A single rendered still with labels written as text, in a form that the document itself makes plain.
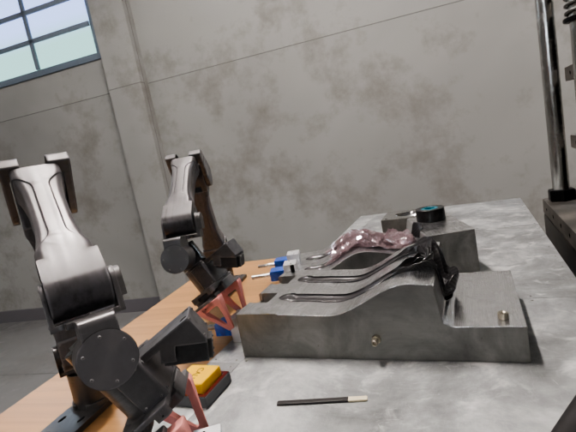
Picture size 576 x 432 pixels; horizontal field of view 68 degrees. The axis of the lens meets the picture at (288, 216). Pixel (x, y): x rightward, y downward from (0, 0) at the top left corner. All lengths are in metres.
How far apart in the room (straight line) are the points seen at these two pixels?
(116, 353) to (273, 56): 3.07
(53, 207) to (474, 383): 0.63
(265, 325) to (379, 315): 0.22
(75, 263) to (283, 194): 2.90
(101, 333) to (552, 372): 0.61
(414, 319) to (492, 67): 2.67
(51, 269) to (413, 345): 0.55
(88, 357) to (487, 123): 3.02
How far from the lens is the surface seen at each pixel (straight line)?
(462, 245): 1.15
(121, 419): 0.84
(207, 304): 0.92
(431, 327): 0.76
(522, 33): 3.34
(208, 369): 0.81
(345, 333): 0.79
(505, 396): 0.70
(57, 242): 0.58
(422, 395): 0.70
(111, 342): 0.46
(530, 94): 3.31
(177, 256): 0.88
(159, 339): 0.53
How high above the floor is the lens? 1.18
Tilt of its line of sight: 9 degrees down
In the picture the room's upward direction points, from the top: 11 degrees counter-clockwise
